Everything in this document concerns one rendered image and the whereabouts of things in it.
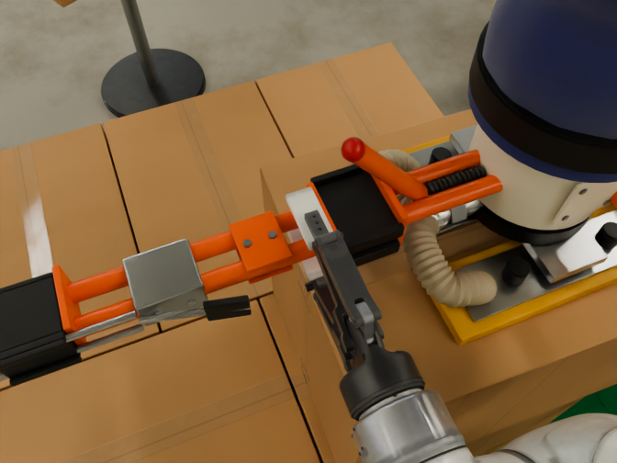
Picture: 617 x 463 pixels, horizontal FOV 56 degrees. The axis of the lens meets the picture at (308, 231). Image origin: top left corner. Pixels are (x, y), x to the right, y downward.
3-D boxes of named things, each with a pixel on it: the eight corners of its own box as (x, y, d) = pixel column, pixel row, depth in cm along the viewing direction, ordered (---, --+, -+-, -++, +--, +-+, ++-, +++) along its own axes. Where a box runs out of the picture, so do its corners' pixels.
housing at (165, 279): (193, 255, 65) (186, 234, 61) (211, 307, 61) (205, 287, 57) (131, 276, 63) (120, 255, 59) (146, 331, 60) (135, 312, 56)
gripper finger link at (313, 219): (322, 259, 57) (323, 243, 54) (303, 219, 59) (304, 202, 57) (336, 254, 57) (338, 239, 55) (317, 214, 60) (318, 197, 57)
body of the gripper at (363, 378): (357, 409, 49) (316, 314, 53) (351, 433, 56) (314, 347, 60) (436, 377, 50) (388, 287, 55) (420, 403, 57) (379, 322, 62)
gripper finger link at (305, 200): (309, 251, 58) (309, 247, 58) (285, 197, 62) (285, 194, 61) (336, 242, 59) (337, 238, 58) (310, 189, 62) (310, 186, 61)
